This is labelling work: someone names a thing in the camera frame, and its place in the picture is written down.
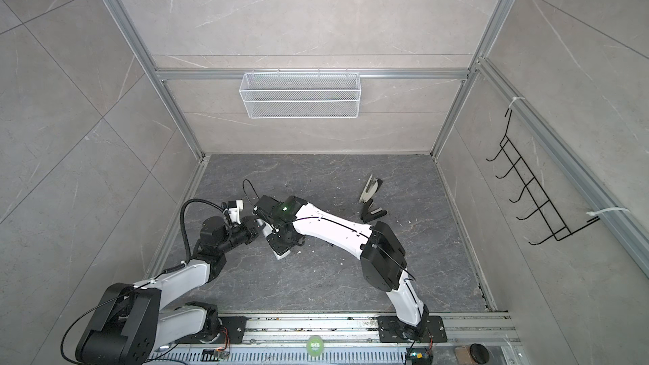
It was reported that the white remote control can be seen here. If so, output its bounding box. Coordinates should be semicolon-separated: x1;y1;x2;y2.
256;219;295;260

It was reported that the green circuit board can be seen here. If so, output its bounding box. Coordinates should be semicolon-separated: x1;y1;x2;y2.
403;348;434;365

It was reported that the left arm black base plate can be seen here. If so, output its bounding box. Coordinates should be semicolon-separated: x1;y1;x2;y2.
199;316;248;346

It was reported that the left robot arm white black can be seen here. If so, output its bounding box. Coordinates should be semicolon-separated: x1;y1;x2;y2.
75;216;263;364

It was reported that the white wire mesh basket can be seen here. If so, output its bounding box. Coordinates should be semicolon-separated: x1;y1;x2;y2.
239;72;362;119

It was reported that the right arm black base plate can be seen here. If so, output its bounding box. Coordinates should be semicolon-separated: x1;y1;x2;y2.
377;316;448;343

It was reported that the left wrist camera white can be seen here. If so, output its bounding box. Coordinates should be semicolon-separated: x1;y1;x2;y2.
224;199;243;225

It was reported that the green round sticker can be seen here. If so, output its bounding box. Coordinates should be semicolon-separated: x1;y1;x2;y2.
306;336;325;358

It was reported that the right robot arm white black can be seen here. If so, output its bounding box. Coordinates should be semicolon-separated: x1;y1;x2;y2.
253;196;429;340

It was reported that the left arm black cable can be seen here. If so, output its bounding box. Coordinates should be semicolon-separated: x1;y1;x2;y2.
179;198;226;265

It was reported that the aluminium mounting rail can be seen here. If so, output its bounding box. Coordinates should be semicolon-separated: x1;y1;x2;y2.
222;312;522;350

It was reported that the black wire hook rack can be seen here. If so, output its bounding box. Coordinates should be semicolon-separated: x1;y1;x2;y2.
485;110;601;246

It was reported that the black stapler base piece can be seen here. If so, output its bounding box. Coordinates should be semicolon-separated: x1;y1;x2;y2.
360;199;388;224

